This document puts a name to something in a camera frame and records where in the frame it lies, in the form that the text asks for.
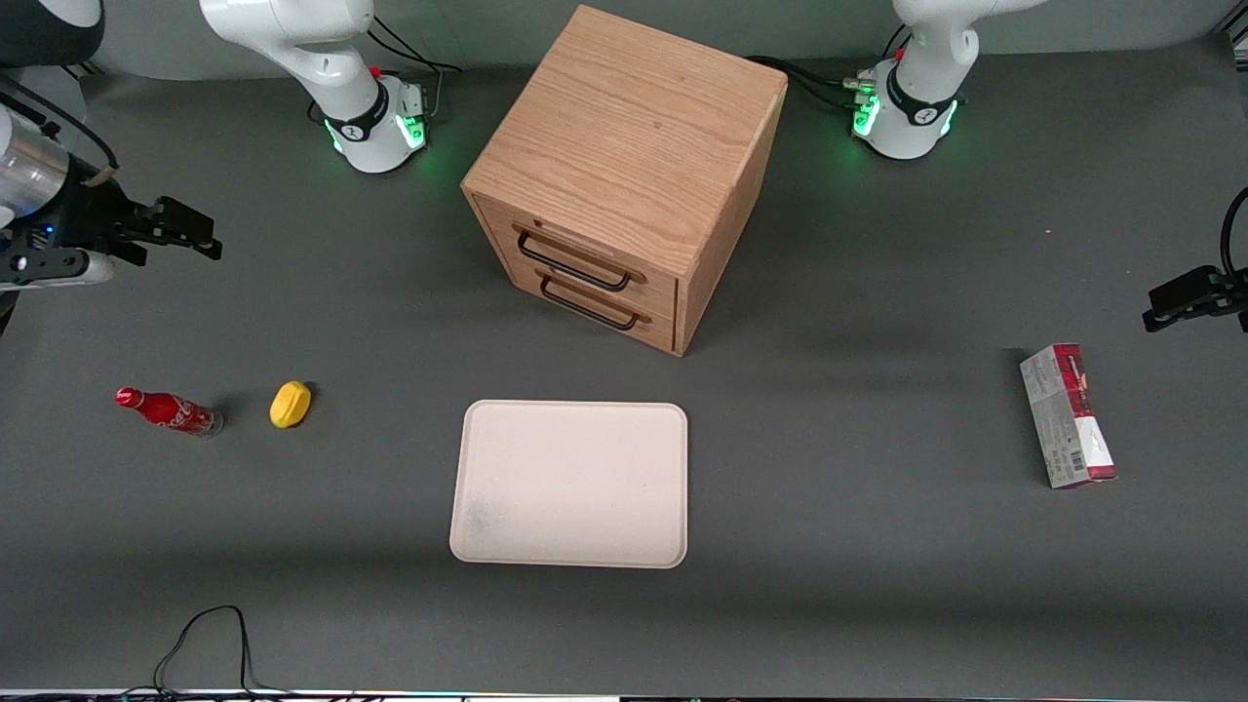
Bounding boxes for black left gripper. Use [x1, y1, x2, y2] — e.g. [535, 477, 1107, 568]
[1143, 265, 1248, 333]

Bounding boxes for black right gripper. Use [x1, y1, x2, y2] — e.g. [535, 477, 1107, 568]
[39, 180, 224, 267]

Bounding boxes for red coke bottle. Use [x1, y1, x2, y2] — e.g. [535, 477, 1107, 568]
[115, 386, 225, 440]

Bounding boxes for beige rectangular tray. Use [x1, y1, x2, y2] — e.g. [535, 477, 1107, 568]
[448, 400, 689, 570]

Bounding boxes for red and grey carton box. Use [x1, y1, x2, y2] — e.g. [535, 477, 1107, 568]
[1019, 342, 1119, 490]

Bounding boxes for yellow lemon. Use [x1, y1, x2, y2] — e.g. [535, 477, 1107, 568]
[269, 380, 314, 430]

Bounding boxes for wooden drawer cabinet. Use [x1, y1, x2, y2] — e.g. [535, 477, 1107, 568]
[460, 4, 790, 358]

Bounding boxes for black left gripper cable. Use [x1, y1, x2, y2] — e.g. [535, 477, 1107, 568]
[1221, 185, 1248, 286]

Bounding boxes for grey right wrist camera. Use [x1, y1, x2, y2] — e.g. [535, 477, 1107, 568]
[0, 226, 116, 292]

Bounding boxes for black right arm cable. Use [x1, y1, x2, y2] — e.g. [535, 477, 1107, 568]
[0, 73, 121, 188]

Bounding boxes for black right arm base cables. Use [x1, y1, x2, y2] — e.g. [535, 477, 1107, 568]
[363, 14, 465, 126]

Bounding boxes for black arm base cables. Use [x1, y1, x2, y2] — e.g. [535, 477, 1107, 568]
[363, 14, 465, 126]
[745, 23, 914, 110]

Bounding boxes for black looped table cable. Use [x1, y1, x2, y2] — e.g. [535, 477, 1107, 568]
[149, 604, 293, 699]

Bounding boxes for black wire drawer handle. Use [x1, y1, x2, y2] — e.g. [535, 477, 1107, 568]
[538, 276, 643, 332]
[516, 228, 634, 293]

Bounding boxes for black left arm base cables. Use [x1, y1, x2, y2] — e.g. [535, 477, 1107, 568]
[745, 23, 914, 110]

